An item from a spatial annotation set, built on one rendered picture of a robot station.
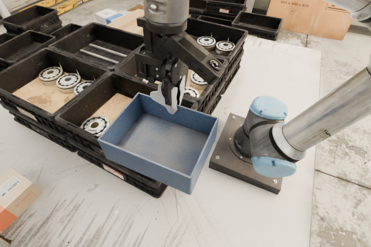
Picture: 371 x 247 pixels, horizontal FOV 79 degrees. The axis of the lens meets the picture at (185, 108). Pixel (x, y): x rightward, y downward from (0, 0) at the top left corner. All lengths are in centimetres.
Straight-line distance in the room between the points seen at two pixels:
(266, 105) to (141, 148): 43
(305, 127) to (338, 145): 156
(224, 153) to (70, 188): 58
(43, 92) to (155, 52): 80
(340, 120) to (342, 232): 127
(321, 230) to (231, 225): 99
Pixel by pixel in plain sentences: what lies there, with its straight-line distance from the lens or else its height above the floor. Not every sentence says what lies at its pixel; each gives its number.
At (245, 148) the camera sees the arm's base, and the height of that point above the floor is 79.
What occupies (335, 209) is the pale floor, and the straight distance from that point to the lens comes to 185.
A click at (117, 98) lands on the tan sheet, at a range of 100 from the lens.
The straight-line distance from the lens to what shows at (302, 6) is 356.
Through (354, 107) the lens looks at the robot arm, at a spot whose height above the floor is 115.
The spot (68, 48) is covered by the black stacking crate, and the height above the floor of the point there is 87.
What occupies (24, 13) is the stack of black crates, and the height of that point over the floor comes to 57.
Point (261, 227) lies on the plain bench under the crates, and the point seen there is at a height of 70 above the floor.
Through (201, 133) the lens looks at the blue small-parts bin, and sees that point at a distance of 53.
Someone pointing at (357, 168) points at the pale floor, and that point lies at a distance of 212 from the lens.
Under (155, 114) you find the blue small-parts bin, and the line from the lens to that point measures 56.
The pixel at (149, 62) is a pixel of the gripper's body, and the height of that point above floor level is 125.
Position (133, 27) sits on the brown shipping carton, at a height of 86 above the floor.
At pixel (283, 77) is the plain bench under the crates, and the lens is 140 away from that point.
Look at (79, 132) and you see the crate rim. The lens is 79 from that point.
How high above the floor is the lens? 149
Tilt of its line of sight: 46 degrees down
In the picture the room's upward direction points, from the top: straight up
